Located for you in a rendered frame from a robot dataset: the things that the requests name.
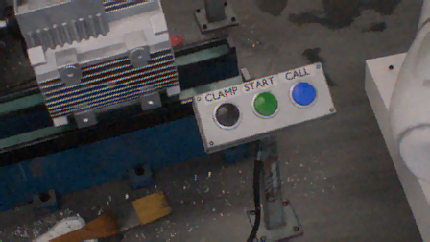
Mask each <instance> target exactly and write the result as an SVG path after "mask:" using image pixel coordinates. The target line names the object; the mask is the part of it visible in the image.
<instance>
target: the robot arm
mask: <svg viewBox="0 0 430 242"><path fill-rule="evenodd" d="M411 45H412V46H411V47H410V48H409V52H408V53H407V55H406V57H405V59H404V62H403V63H402V64H401V68H400V69H399V74H398V76H397V78H396V83H395V85H394V90H393V93H392V98H391V101H390V103H389V130H390V134H391V137H392V143H393V144H394V149H395V151H396V154H397V156H398V157H399V158H400V159H402V160H403V162H404V164H405V165H406V166H407V167H408V169H409V170H410V171H411V172H412V173H413V174H414V175H416V176H417V177H418V178H420V179H421V180H422V181H425V182H429V183H430V0H423V5H422V9H421V12H420V19H419V22H418V30H417V36H416V38H415V40H414V42H413V44H411Z"/></svg>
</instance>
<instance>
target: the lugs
mask: <svg viewBox="0 0 430 242"><path fill-rule="evenodd" d="M150 22H151V23H150V25H151V27H152V30H153V35H154V36H159V35H162V34H165V33H168V25H167V22H166V17H165V14H159V15H156V16H153V17H150ZM28 56H29V59H30V64H31V66H32V67H38V66H41V65H43V64H48V60H47V58H46V55H45V50H44V49H43V47H42V46H38V47H33V48H30V49H28ZM165 92H166V94H167V97H168V98H171V97H174V96H176V95H181V89H180V86H176V87H171V88H168V89H165ZM53 122H54V125H55V127H57V128H58V127H64V126H66V125H69V124H70V121H69V118H68V116H63V117H61V118H56V119H53Z"/></svg>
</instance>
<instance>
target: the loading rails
mask: <svg viewBox="0 0 430 242"><path fill-rule="evenodd" d="M173 51H174V57H175V61H176V67H177V71H178V75H179V86H180V89H181V95H176V96H174V97H171V98H168V97H167V94H166V93H164V94H161V95H160V101H161V105H162V106H161V107H159V108H153V109H149V110H142V107H141V105H139V106H133V107H131V108H128V109H121V110H116V111H114V112H111V113H105V114H103V115H100V116H98V118H99V121H98V124H94V125H91V126H89V127H83V128H80V129H78V125H77V123H76V121H75V118H70V119H69V121H70V124H69V125H66V126H64V127H58V128H57V127H55V125H54V122H53V120H52V116H51V115H50V112H49V110H48V109H47V106H46V104H45V101H44V99H43V97H42V93H41V91H40V90H39V85H38V84H37V85H30V86H27V87H22V88H19V89H17V90H12V91H9V92H6V93H0V212H1V211H3V210H9V209H11V208H16V207H19V206H25V205H27V204H33V205H34V211H35V212H36V216H41V215H44V214H49V213H51V212H54V211H59V210H60V199H59V196H60V195H63V194H65V193H70V192H73V191H78V190H81V189H83V188H88V187H90V186H96V185H98V184H101V183H106V182H111V181H116V180H119V179H124V178H126V177H129V179H130V184H131V189H138V188H141V187H143V186H148V185H151V184H154V183H155V178H154V175H153V170H154V169H156V168H161V167H163V166H166V165H171V164H174V163H179V162H182V161H185V160H189V159H192V158H194V157H201V156H207V155H209V154H212V153H206V152H205V149H204V145H203V138H202V136H201V133H200V128H199V126H198V123H197V118H196V116H195V113H194V108H193V106H192V103H193V100H192V98H193V97H194V96H195V95H200V94H203V93H205V92H210V91H213V90H215V89H221V88H224V87H229V86H232V85H239V84H241V83H244V82H249V81H251V77H250V74H249V72H248V71H247V68H244V69H240V70H241V75H242V76H239V66H238V60H237V55H236V45H235V44H234V41H233V40H232V38H231V36H230V34H228V35H222V36H217V37H213V38H210V39H207V40H201V41H199V42H193V43H190V44H187V45H182V46H180V47H177V48H173ZM247 143H249V142H247ZM247 143H245V144H247ZM245 144H242V145H236V146H234V147H228V148H225V149H224V150H219V151H216V152H213V153H217V152H220V151H221V153H222V155H223V157H224V161H225V163H232V162H234V161H236V160H241V159H244V158H247V157H248V151H247V147H246V145H245Z"/></svg>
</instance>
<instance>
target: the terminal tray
mask: <svg viewBox="0 0 430 242"><path fill-rule="evenodd" d="M13 6H14V13H15V18H16V20H17V21H18V26H19V27H20V32H21V33H22V35H23V37H24V38H25V42H26V44H27V46H28V49H30V48H33V47H38V46H42V47H43V49H44V50H45V52H47V50H48V48H51V49H53V50H55V49H56V46H58V45H59V46H60V48H62V47H63V46H64V44H65V43H68V45H72V44H73V41H77V42H78V43H81V41H82V38H84V39H85V41H89V40H90V37H91V36H93V38H98V37H99V35H102V36H106V35H107V33H108V32H110V30H109V27H108V21H107V14H106V11H105V8H104V3H103V0H13ZM21 6H26V9H24V10H20V8H21Z"/></svg>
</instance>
